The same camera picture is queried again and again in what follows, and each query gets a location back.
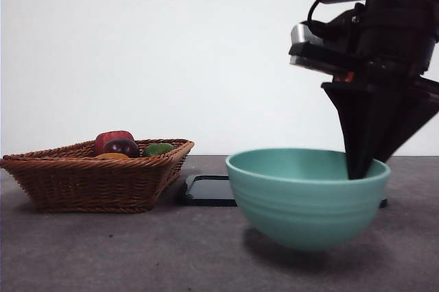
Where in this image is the teal ribbed bowl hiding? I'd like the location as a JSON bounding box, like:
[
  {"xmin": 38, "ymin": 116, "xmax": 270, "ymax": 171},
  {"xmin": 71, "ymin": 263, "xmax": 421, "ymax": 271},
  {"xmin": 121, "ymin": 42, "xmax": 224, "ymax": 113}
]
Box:
[{"xmin": 225, "ymin": 147, "xmax": 391, "ymax": 252}]

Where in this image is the dark green rectangular tray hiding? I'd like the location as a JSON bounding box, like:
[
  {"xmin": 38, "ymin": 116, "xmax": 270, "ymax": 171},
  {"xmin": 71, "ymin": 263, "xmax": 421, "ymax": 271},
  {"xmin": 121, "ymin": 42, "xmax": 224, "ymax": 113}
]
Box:
[{"xmin": 181, "ymin": 174, "xmax": 389, "ymax": 208}]

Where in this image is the green lime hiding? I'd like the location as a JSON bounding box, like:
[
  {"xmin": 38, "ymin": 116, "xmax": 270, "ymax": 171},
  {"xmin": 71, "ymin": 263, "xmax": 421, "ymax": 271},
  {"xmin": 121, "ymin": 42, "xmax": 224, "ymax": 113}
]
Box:
[{"xmin": 142, "ymin": 143, "xmax": 176, "ymax": 158}]

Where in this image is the dark purple plum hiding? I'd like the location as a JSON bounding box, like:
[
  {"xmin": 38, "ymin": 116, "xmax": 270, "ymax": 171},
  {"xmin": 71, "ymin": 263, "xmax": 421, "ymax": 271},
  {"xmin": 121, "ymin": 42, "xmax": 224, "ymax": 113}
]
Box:
[{"xmin": 102, "ymin": 138, "xmax": 141, "ymax": 159}]

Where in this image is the red apple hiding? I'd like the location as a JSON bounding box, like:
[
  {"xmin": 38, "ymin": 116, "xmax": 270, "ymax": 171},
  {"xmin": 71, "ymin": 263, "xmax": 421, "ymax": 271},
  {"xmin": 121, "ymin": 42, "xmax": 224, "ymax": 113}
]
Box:
[{"xmin": 94, "ymin": 130, "xmax": 135, "ymax": 156}]

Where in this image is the brown wicker basket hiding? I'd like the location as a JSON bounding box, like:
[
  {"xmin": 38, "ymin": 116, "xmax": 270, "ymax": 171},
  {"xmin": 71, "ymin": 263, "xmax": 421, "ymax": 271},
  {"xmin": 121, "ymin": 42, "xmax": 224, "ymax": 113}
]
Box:
[{"xmin": 0, "ymin": 138, "xmax": 195, "ymax": 214}]

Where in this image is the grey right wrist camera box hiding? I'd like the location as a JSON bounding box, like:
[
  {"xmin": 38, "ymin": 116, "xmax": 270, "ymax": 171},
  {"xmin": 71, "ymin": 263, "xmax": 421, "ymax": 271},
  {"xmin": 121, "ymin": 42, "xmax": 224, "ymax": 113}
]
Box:
[{"xmin": 290, "ymin": 21, "xmax": 325, "ymax": 47}]

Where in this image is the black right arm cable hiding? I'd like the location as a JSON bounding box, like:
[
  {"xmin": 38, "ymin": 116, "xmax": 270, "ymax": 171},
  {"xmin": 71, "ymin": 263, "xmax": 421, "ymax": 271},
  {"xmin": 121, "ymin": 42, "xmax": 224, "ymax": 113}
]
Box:
[{"xmin": 307, "ymin": 0, "xmax": 331, "ymax": 38}]

